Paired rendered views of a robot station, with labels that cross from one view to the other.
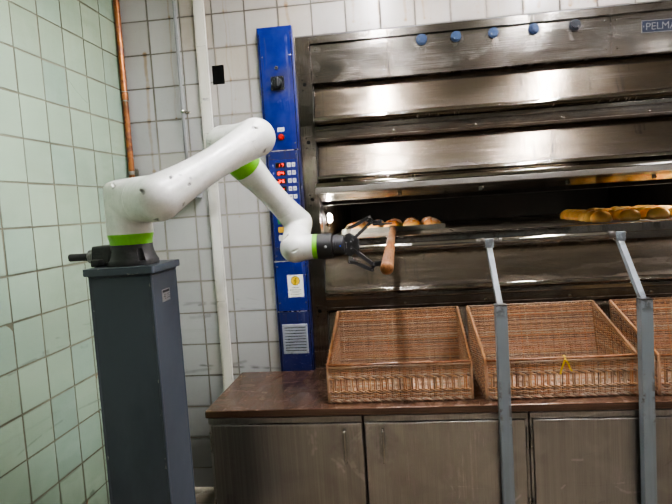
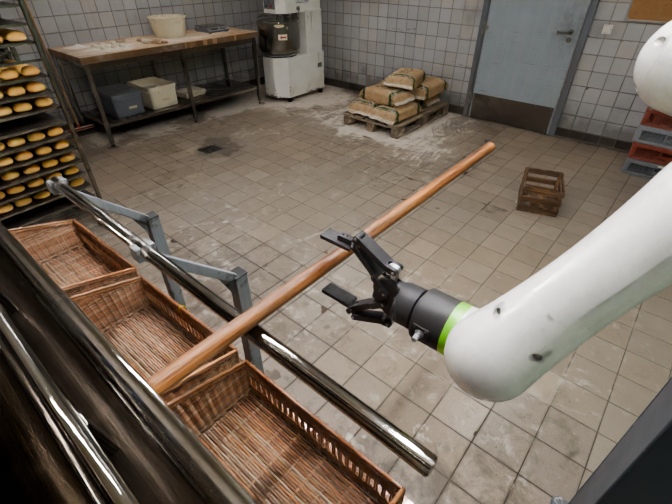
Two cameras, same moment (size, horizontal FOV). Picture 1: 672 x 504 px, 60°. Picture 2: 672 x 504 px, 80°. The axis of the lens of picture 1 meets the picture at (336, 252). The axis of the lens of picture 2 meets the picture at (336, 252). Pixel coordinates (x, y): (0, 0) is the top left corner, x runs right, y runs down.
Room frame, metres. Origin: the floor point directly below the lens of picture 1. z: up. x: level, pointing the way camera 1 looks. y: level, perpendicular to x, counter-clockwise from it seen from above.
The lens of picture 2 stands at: (2.58, 0.16, 1.68)
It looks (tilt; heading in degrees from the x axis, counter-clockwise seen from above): 37 degrees down; 214
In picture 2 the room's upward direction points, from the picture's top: straight up
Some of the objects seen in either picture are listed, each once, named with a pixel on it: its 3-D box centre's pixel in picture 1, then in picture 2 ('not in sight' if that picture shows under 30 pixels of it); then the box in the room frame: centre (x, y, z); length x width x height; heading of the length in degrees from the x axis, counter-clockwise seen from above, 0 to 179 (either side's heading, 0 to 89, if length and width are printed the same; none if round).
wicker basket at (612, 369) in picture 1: (544, 345); (117, 355); (2.30, -0.82, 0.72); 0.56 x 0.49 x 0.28; 85
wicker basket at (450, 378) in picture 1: (398, 350); (243, 492); (2.37, -0.23, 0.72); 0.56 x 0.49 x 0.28; 84
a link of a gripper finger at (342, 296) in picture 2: not in sight; (339, 294); (2.08, -0.17, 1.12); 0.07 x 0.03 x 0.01; 84
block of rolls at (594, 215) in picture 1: (622, 212); not in sight; (2.94, -1.46, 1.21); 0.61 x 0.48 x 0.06; 173
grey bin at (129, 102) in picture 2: not in sight; (119, 100); (0.05, -4.51, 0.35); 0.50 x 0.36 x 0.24; 83
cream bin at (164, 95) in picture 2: not in sight; (153, 92); (-0.36, -4.46, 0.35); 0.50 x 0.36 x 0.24; 85
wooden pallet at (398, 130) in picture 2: not in sight; (397, 113); (-2.12, -2.03, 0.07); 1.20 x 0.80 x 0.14; 173
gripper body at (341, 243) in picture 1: (346, 244); (397, 298); (2.09, -0.04, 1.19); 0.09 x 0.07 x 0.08; 84
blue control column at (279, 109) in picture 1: (320, 248); not in sight; (3.62, 0.10, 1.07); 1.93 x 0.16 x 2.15; 173
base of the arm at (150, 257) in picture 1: (114, 255); not in sight; (1.71, 0.65, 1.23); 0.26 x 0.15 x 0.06; 84
